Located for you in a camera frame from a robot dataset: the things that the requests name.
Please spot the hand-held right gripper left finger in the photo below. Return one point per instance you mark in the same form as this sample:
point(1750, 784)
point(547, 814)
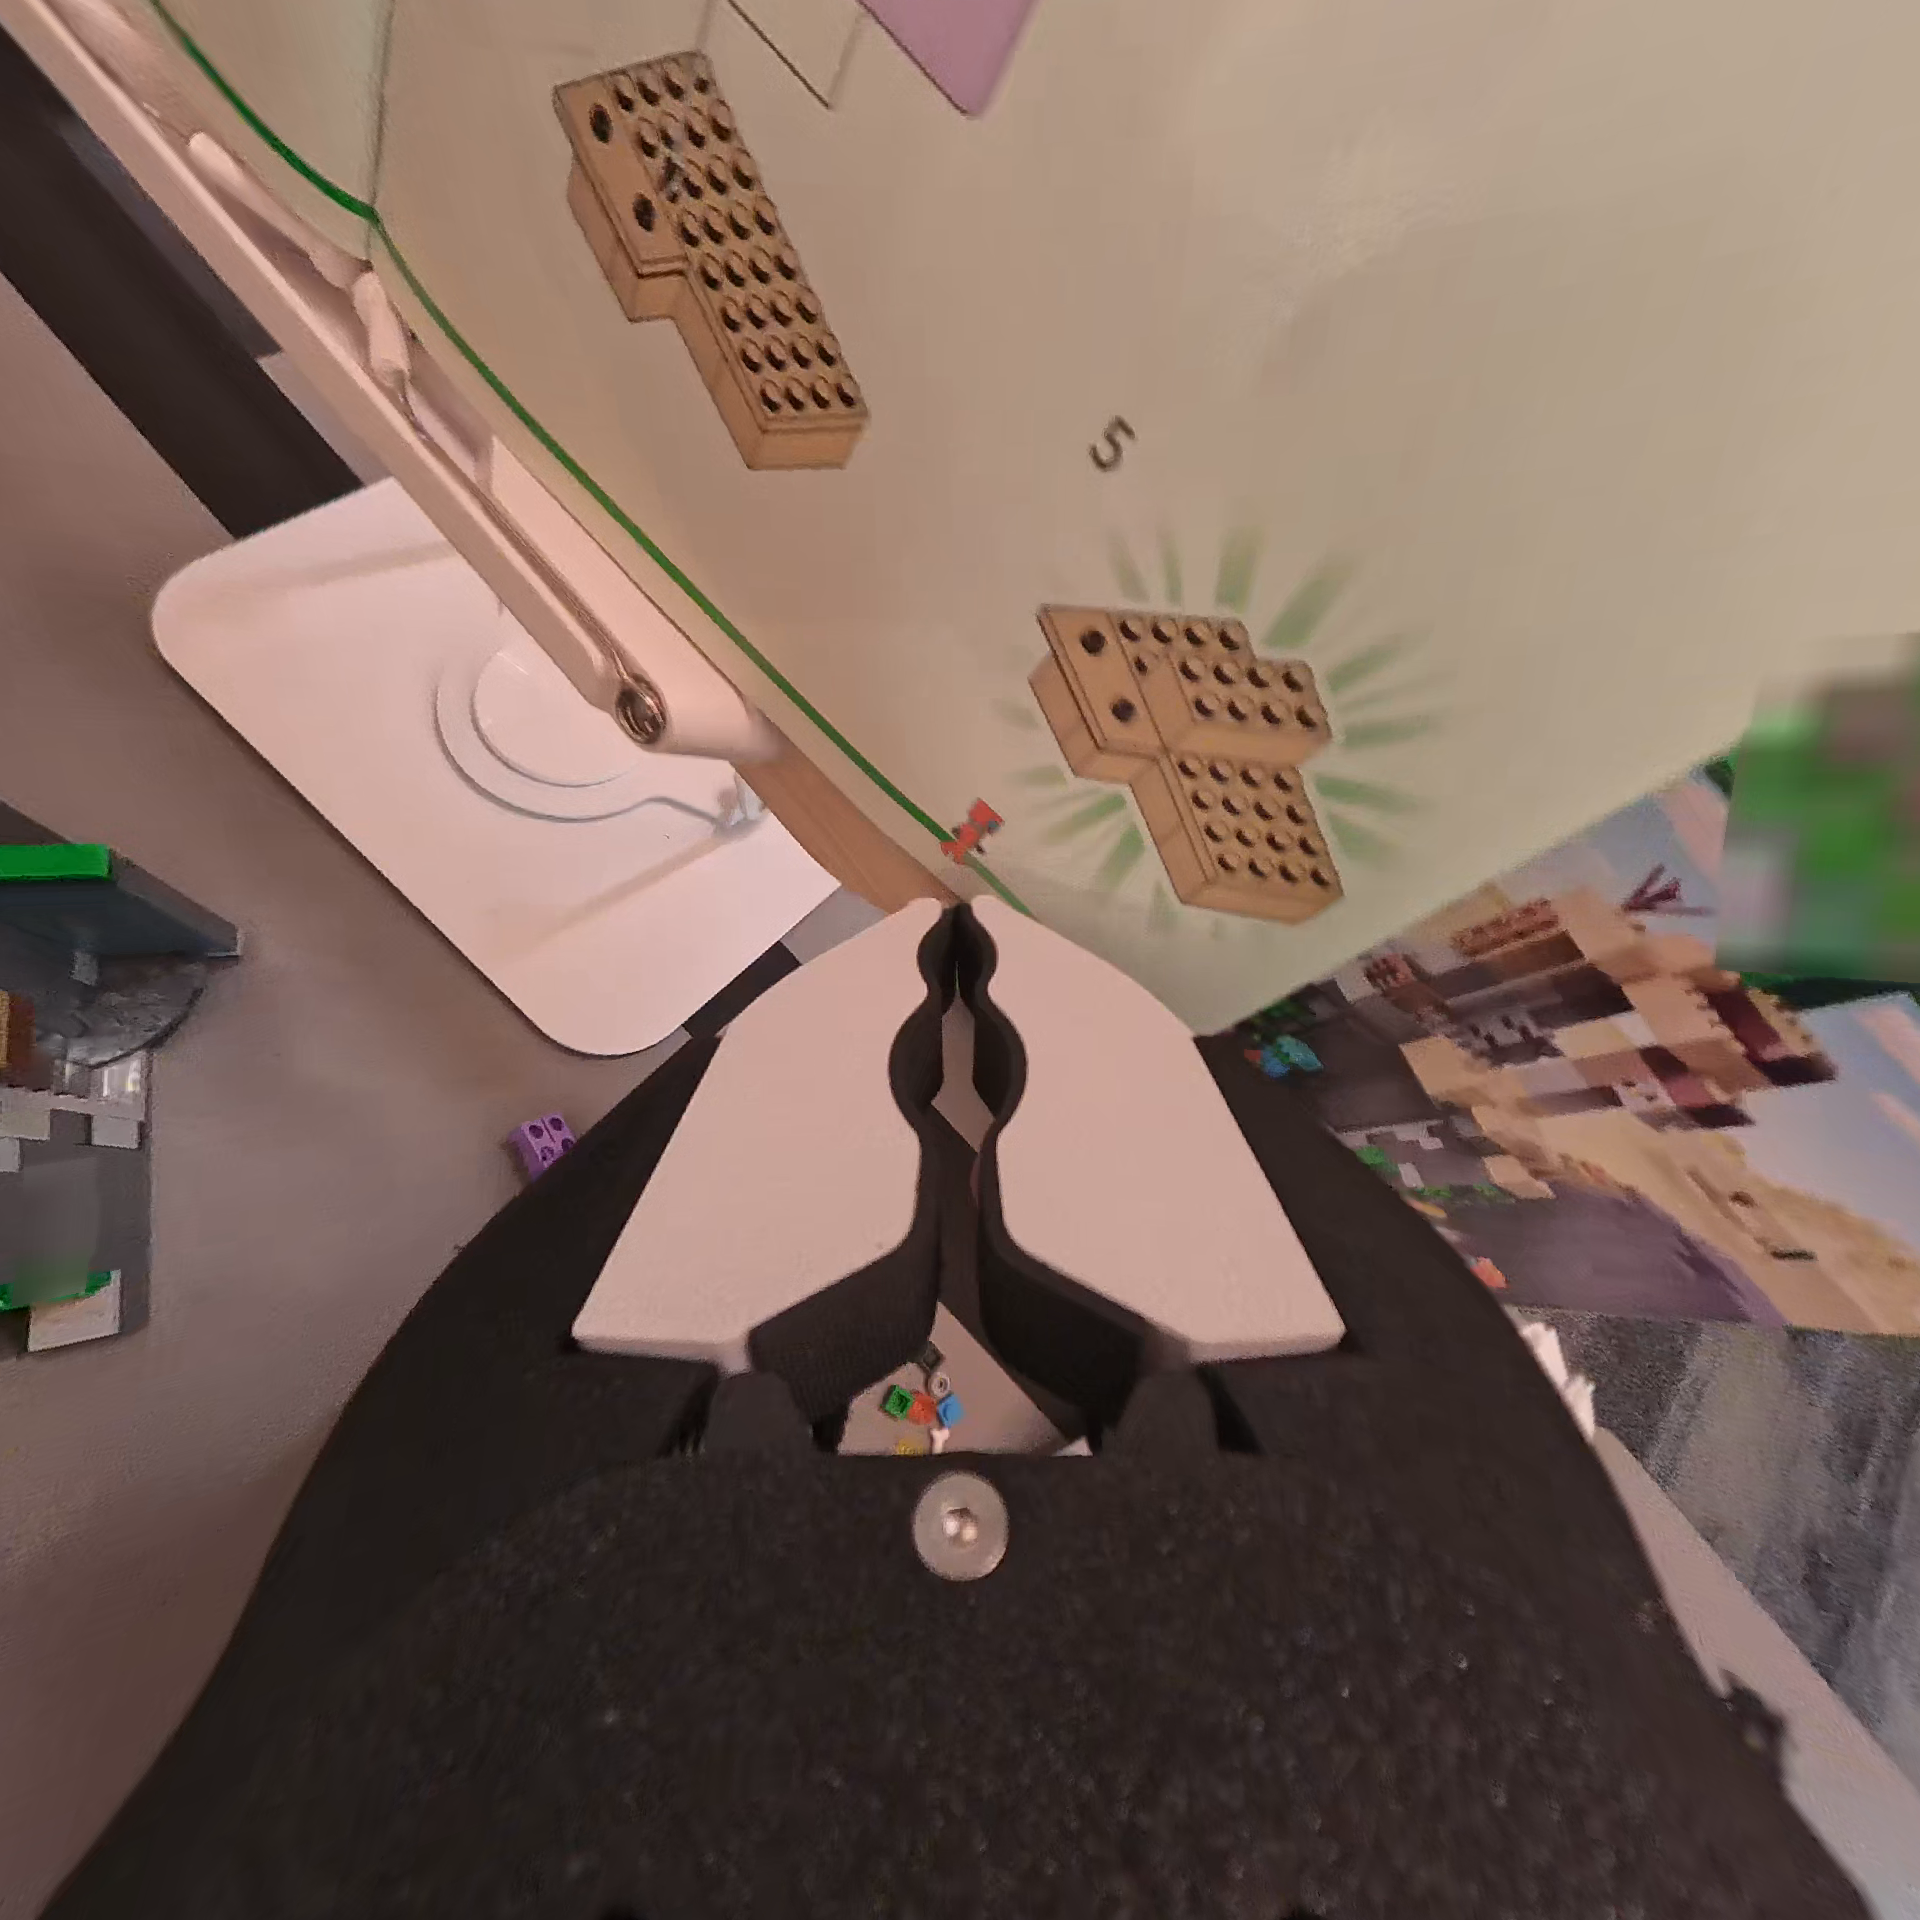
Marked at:
point(749, 1200)

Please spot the white book stand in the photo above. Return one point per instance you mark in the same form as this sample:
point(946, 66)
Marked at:
point(376, 750)

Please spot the grey desk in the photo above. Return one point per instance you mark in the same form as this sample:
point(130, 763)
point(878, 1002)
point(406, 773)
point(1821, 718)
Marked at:
point(300, 1200)

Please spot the toy brick building model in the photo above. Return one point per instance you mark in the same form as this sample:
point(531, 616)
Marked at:
point(75, 1049)

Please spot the green toy set box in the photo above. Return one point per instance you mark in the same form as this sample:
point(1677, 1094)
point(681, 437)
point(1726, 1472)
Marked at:
point(1576, 1080)

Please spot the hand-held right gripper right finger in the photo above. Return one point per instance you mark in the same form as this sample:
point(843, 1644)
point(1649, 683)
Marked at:
point(1141, 1200)

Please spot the small purple brick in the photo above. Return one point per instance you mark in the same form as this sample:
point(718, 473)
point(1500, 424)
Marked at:
point(541, 1144)

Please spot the brick instruction booklet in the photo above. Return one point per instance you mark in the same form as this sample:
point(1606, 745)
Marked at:
point(1348, 376)

